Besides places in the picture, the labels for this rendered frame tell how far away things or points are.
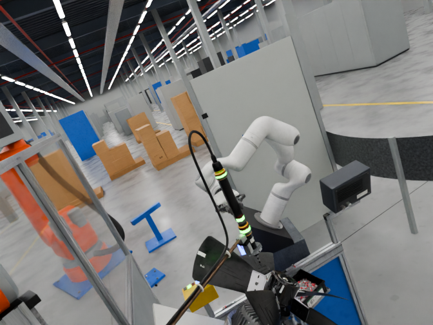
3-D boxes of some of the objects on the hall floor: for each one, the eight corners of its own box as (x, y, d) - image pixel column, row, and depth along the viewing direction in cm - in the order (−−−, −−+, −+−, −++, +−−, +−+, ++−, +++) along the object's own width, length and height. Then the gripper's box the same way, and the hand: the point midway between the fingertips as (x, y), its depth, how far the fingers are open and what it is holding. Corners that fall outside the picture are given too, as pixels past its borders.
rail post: (370, 348, 204) (338, 255, 181) (366, 344, 207) (334, 252, 184) (375, 344, 204) (344, 252, 181) (370, 340, 208) (339, 249, 185)
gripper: (202, 196, 131) (212, 211, 113) (235, 178, 133) (251, 190, 116) (208, 211, 133) (221, 227, 115) (241, 193, 136) (258, 206, 118)
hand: (234, 207), depth 118 cm, fingers closed on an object, 4 cm apart
